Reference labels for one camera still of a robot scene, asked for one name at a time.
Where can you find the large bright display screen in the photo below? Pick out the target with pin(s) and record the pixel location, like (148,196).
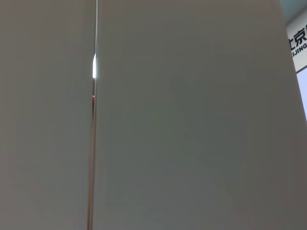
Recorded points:
(303,95)

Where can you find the black wall sign lettering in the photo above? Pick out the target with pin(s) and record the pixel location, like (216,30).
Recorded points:
(299,38)

